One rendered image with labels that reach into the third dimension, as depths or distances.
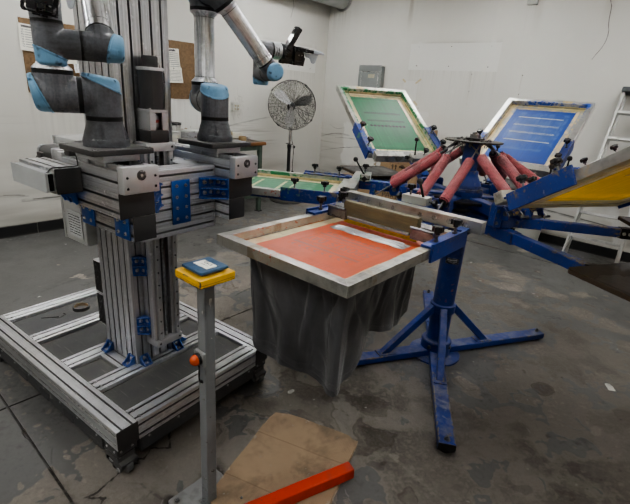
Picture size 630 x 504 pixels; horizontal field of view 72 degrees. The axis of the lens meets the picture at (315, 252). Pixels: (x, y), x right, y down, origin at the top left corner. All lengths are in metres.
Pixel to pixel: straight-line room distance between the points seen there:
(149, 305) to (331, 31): 5.90
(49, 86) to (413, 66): 5.36
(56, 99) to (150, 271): 0.77
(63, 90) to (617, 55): 5.13
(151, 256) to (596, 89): 4.88
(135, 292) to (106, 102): 0.84
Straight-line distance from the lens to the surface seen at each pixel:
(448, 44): 6.30
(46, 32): 1.42
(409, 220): 1.73
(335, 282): 1.22
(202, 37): 2.11
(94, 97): 1.66
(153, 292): 2.06
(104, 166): 1.64
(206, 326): 1.43
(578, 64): 5.78
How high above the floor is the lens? 1.48
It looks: 20 degrees down
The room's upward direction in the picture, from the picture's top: 4 degrees clockwise
